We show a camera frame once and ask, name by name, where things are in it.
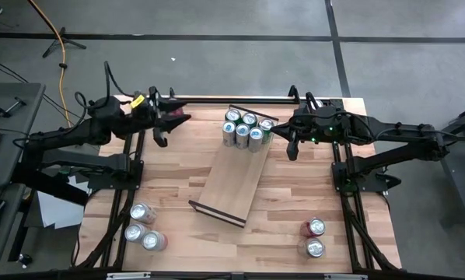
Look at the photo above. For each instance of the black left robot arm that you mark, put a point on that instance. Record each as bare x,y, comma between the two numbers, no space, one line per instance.
81,130

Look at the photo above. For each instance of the silver frame bracket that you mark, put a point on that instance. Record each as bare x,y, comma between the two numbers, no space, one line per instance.
345,277
128,276

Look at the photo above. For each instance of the black rig crossbeam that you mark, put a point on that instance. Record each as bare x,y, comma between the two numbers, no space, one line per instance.
197,277

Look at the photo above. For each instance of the black tripod stand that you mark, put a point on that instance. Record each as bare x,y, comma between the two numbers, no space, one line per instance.
62,37

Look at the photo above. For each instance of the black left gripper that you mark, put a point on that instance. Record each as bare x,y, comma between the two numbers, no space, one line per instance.
145,114

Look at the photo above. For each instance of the black table clamp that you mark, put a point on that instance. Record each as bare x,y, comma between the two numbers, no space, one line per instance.
172,92
293,92

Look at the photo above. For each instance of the wooden shelf black metal frame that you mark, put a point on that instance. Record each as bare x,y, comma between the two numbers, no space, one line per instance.
232,183

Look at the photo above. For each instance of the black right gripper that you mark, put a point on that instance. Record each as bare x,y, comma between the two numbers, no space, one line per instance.
318,128

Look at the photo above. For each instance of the white paper sheet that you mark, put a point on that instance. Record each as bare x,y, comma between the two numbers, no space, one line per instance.
57,210
78,183

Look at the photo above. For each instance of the grey desk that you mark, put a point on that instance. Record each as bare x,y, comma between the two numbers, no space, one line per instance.
7,116

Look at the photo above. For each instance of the black aluminium table frame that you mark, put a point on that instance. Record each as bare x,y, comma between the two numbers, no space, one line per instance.
236,100

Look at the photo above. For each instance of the metal hand tool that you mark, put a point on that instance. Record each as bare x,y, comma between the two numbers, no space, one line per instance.
14,105

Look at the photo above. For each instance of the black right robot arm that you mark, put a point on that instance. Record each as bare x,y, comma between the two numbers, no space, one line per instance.
396,130

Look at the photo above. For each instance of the black rig beam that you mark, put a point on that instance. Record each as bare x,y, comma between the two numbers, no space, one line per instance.
49,186

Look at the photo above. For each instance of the dark grey side table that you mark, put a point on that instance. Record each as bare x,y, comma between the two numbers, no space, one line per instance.
452,183

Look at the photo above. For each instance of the black caster wheel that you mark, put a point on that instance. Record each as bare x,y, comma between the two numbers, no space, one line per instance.
24,259

